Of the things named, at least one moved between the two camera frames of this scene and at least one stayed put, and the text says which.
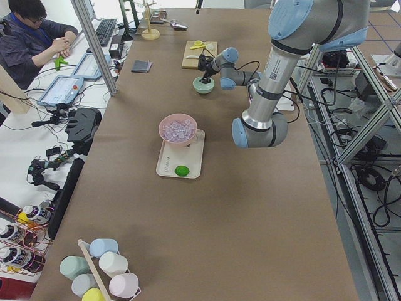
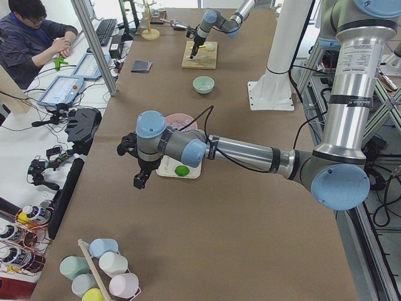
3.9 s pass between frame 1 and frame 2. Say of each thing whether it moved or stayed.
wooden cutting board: stayed
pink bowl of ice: stayed
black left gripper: moved
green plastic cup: stayed
